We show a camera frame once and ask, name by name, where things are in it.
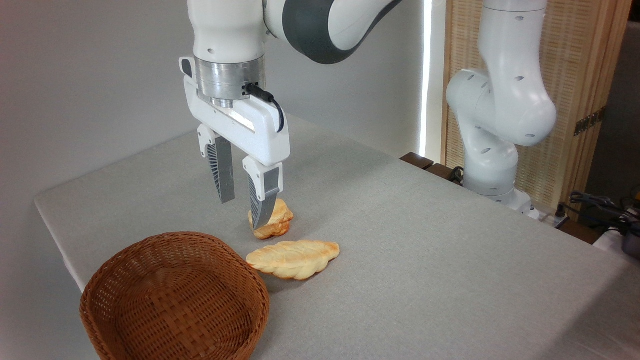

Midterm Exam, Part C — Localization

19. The black screen hinge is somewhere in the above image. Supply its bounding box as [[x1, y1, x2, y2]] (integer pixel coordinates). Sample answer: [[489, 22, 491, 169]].
[[573, 106, 608, 137]]

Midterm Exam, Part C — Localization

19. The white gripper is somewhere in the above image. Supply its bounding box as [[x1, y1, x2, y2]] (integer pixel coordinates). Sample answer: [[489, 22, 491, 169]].
[[179, 56, 291, 231]]

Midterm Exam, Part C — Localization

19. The bamboo folding screen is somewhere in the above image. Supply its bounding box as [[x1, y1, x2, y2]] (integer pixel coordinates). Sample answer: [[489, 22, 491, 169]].
[[441, 0, 634, 213]]

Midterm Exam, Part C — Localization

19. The black cable bundle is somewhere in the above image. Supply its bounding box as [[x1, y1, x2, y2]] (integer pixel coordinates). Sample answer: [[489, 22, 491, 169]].
[[555, 191, 640, 237]]

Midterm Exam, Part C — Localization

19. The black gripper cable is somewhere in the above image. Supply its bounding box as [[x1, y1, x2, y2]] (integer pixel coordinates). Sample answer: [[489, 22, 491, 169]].
[[243, 83, 286, 134]]

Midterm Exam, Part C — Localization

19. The long braided golden bread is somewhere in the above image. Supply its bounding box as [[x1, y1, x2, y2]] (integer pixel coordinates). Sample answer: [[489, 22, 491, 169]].
[[245, 240, 341, 281]]

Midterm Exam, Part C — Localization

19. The brown woven wicker basket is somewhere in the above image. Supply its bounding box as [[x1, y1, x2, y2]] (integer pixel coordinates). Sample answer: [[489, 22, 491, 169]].
[[79, 231, 271, 360]]

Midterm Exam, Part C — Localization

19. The dark wooden bench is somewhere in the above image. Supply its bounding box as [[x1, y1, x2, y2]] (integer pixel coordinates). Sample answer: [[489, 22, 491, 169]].
[[399, 152, 465, 188]]

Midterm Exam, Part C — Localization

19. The small round golden bread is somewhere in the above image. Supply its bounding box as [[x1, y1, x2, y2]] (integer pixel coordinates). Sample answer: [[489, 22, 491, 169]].
[[248, 198, 295, 240]]

